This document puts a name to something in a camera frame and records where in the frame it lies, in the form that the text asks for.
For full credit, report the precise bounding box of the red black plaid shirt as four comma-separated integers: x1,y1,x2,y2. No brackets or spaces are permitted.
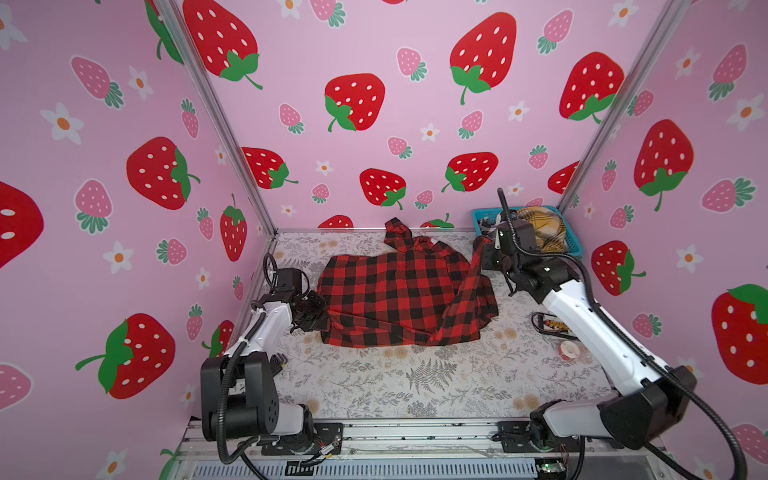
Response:
317,218,499,348

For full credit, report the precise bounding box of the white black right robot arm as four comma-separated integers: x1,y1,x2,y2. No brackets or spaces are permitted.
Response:
496,189,748,479

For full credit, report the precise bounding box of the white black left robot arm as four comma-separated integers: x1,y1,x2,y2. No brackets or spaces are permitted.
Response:
200,253,327,469

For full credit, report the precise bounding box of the yellow plaid shirt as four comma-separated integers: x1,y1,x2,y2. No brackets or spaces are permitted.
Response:
517,206,569,253

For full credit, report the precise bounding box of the teal plastic laundry basket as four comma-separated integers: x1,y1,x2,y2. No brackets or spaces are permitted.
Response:
471,206,584,257

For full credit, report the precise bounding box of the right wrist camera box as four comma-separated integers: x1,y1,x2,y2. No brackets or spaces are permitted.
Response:
495,219,540,254

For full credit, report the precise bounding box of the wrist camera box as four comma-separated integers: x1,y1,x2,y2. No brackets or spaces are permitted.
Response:
271,267,311,298
495,219,540,254

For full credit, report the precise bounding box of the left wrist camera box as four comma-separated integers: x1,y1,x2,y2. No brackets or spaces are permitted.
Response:
271,267,311,298

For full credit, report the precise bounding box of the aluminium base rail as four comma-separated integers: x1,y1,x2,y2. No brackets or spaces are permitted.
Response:
161,418,676,479

